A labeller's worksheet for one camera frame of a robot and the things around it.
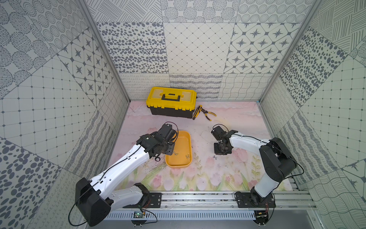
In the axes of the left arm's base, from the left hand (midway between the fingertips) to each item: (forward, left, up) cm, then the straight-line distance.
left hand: (168, 143), depth 77 cm
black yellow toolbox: (+32, -1, 0) cm, 32 cm away
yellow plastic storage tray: (+1, -7, -17) cm, 19 cm away
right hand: (+3, -32, -17) cm, 36 cm away
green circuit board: (-31, +14, -19) cm, 39 cm away
